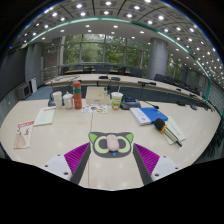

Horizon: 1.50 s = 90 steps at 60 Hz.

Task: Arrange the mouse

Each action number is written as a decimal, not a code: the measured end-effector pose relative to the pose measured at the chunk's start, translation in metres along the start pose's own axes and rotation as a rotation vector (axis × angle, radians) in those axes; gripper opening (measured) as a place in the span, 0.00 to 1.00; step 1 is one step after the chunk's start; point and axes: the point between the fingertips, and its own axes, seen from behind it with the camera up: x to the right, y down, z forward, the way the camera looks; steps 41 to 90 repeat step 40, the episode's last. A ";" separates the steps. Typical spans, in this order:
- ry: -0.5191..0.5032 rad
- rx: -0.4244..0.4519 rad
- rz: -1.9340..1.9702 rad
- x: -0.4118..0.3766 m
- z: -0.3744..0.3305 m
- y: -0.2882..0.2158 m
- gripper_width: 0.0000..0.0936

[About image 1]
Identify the cream printed booklet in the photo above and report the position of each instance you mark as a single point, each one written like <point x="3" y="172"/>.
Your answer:
<point x="45" y="116"/>

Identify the ceiling lights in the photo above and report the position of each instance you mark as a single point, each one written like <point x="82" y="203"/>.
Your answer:
<point x="108" y="3"/>

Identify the white lidded mug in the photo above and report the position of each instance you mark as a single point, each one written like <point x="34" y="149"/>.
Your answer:
<point x="68" y="101"/>

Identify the pink computer mouse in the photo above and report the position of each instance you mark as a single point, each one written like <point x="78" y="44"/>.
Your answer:
<point x="112" y="142"/>

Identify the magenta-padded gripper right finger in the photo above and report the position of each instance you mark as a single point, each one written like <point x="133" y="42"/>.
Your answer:
<point x="147" y="157"/>

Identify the black handheld microphone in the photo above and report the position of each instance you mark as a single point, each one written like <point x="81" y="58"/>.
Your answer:
<point x="160" y="125"/>

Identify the cat-face mouse pad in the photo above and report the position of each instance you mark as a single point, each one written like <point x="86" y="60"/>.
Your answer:
<point x="98" y="145"/>

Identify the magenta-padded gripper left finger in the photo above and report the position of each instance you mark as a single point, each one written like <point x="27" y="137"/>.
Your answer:
<point x="76" y="156"/>

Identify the blue and white book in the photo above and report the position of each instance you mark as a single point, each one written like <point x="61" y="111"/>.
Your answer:
<point x="150" y="115"/>

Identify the white paper sheet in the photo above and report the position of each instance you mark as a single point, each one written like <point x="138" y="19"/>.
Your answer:
<point x="178" y="128"/>

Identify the red drink bottle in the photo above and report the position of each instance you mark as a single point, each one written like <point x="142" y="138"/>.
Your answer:
<point x="77" y="96"/>

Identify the colourful sticker sheet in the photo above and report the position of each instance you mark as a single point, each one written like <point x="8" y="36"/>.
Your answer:
<point x="94" y="108"/>

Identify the dark desk conference unit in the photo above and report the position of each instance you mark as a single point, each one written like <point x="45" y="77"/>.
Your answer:
<point x="50" y="102"/>
<point x="130" y="104"/>

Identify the red and white leaflet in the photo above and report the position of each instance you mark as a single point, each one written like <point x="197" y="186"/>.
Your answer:
<point x="24" y="135"/>

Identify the green printed paper cup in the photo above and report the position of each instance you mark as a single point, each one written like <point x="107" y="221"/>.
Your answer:
<point x="116" y="101"/>

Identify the beige cardboard box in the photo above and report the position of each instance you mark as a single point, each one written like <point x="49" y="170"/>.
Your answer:
<point x="97" y="96"/>

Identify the dark office chairs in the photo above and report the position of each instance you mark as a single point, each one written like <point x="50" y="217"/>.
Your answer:
<point x="136" y="72"/>

